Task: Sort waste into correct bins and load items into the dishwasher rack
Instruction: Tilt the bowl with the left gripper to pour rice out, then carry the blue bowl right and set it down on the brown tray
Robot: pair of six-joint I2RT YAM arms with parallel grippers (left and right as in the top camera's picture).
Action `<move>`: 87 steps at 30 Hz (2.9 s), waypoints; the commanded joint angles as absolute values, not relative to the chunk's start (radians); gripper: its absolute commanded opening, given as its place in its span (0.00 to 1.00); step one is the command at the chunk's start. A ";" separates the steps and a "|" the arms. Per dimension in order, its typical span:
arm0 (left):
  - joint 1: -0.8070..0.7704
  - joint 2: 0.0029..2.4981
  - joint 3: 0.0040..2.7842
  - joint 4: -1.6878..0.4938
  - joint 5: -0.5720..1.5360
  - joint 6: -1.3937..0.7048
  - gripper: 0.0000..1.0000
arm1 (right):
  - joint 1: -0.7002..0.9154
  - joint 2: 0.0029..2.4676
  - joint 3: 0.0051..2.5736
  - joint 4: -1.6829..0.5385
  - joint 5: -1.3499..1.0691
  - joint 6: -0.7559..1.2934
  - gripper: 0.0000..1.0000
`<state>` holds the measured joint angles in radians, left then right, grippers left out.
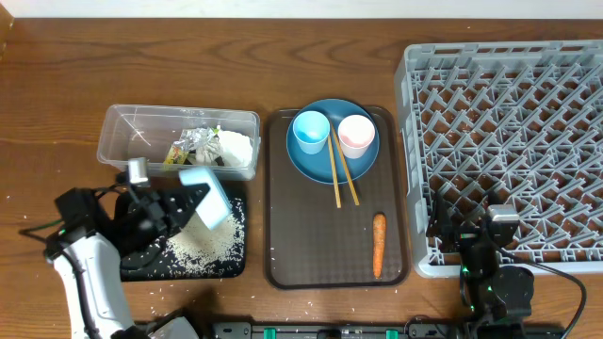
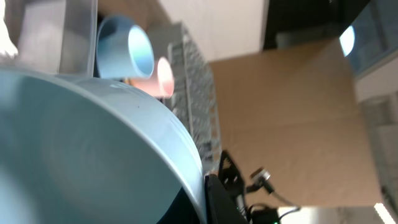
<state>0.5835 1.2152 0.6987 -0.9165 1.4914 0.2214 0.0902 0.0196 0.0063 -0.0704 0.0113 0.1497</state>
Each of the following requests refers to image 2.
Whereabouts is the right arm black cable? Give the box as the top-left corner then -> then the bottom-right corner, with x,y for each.
270,189 -> 302,223

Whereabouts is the pink cup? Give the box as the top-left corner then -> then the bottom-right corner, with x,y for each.
126,57 -> 175,98

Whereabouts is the clear plastic bin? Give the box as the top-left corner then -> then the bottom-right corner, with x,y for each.
1,0 -> 98,77

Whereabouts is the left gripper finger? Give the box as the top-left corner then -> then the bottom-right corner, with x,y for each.
205,174 -> 248,224

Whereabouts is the grey dishwasher rack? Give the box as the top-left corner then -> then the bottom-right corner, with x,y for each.
148,23 -> 222,174

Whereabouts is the white tissue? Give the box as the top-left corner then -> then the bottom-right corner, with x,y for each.
0,0 -> 19,58

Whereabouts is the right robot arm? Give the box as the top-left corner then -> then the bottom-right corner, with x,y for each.
218,151 -> 280,224

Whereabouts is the light blue bowl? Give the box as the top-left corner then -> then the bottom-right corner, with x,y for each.
1,68 -> 206,223

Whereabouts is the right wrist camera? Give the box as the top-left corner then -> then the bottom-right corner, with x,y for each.
246,167 -> 275,194

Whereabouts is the light blue cup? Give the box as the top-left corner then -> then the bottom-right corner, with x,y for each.
95,16 -> 155,80

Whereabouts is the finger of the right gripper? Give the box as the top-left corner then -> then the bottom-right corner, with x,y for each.
218,150 -> 246,199

